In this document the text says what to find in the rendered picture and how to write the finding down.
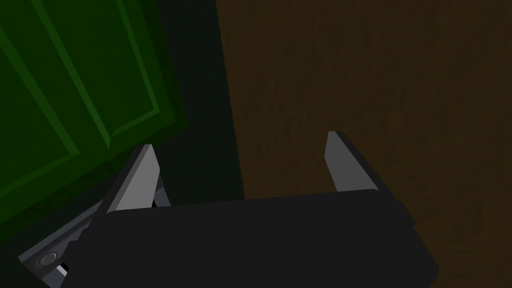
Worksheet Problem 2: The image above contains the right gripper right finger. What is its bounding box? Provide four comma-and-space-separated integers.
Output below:
324, 130, 386, 193

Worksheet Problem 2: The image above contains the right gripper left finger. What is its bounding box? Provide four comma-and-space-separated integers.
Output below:
99, 143, 161, 215

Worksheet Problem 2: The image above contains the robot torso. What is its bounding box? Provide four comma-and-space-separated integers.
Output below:
17, 175, 172, 288

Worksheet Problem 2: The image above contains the green panelled door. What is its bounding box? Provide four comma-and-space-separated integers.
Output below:
0, 0, 190, 243

